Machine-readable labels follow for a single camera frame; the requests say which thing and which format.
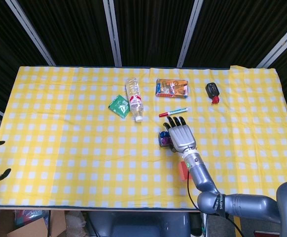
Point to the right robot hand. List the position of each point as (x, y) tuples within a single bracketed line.
[(181, 137)]

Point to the purple toy brick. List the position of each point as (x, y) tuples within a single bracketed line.
[(165, 141)]

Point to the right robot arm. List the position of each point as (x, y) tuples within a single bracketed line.
[(202, 175)]

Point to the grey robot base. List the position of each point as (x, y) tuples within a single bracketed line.
[(138, 224)]

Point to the blue toy brick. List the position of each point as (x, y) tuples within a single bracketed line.
[(162, 134)]

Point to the orange cube block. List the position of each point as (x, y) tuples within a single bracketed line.
[(183, 171)]

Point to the red capped marker pen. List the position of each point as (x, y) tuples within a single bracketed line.
[(173, 112)]

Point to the orange snack package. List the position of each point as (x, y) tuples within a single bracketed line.
[(171, 88)]

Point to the small red toy piece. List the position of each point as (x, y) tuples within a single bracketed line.
[(215, 100)]

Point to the black key fob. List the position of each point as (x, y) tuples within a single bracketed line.
[(212, 90)]

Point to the clear plastic water bottle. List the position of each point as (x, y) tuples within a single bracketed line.
[(134, 98)]

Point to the colourful bag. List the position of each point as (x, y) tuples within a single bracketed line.
[(27, 218)]

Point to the green foil packet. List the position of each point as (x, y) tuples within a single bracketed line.
[(118, 106)]

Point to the brown cardboard box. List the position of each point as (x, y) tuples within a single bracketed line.
[(35, 228)]

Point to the yellow checkered tablecloth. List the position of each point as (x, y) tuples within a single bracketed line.
[(84, 153)]

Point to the grey partition post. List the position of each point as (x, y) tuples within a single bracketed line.
[(30, 32), (279, 45), (112, 32), (190, 32)]

